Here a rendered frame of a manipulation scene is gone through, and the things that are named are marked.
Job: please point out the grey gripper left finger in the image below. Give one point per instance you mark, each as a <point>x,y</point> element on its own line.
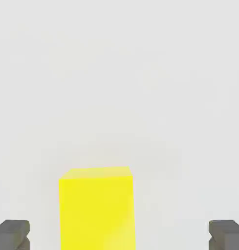
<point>10,232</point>

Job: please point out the small yellow cube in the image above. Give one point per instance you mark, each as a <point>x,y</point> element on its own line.
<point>96,211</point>

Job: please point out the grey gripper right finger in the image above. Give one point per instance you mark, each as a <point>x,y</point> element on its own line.
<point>227,232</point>

